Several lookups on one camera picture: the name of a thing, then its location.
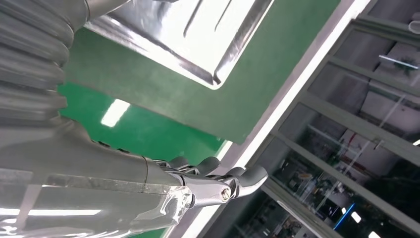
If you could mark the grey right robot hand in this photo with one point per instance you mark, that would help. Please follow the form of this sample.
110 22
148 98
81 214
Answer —
82 157

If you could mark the grey framed window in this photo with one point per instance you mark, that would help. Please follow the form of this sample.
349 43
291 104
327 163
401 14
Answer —
347 122

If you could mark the white electronic scale steel tray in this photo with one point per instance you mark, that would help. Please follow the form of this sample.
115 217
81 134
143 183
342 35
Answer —
197 39

